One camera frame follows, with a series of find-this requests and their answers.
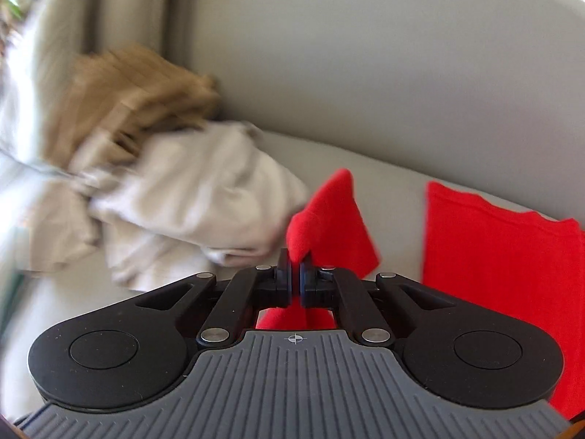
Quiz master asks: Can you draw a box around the tan garment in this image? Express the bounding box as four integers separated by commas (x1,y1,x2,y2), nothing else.
46,43,223,166

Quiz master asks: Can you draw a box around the grey sofa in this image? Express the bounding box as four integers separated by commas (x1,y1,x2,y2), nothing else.
0,0,585,421

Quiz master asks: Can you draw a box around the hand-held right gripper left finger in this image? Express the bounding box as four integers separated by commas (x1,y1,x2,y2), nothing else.
136,249,294,347

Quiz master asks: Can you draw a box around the beige garment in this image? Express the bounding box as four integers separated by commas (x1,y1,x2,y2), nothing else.
68,121,312,293

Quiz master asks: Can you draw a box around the red shirt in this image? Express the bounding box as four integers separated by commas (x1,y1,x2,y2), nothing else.
255,169,585,422

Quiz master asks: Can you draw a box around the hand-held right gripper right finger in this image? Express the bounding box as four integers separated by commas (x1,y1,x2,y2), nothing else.
299,256,452,347

